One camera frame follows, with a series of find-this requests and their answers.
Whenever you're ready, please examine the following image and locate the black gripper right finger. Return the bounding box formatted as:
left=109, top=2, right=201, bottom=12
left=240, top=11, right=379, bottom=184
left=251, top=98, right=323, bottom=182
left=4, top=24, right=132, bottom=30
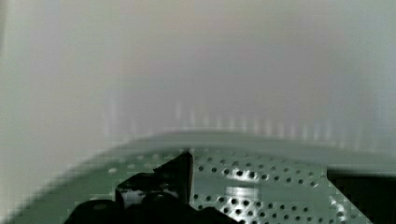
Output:
left=327, top=170, right=396, bottom=224

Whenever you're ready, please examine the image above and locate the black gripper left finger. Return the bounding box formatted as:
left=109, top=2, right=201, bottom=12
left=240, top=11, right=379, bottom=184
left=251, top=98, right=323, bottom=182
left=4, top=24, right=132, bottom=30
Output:
left=64, top=151, right=238, bottom=224

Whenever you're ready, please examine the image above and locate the green perforated strainer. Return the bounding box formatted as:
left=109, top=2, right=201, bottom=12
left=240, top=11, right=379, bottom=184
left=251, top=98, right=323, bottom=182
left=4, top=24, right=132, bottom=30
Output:
left=5, top=132, right=395, bottom=224

